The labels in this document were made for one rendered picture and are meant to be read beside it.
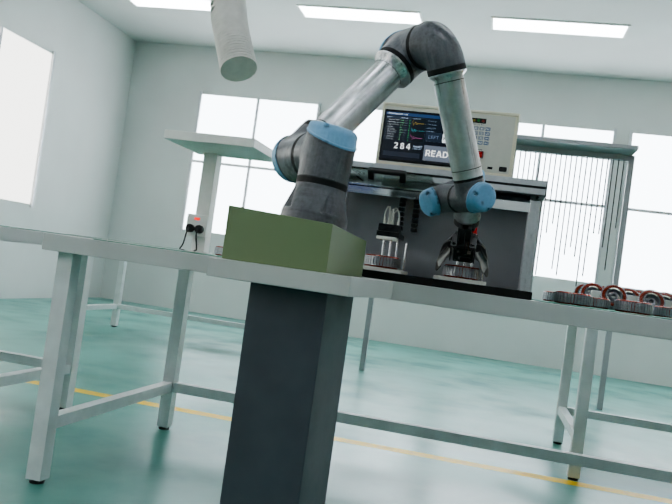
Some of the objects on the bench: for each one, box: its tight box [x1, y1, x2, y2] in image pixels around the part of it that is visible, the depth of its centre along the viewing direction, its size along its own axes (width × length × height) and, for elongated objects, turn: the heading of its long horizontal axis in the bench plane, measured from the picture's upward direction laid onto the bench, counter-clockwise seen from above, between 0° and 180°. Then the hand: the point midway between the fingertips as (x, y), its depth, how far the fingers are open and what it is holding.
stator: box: [613, 299, 654, 316], centre depth 227 cm, size 11×11×4 cm
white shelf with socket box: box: [164, 129, 273, 254], centre depth 300 cm, size 35×37×46 cm
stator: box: [442, 264, 481, 281], centre depth 222 cm, size 11×11×4 cm
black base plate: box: [362, 269, 532, 300], centre depth 226 cm, size 47×64×2 cm
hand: (461, 272), depth 222 cm, fingers open, 14 cm apart
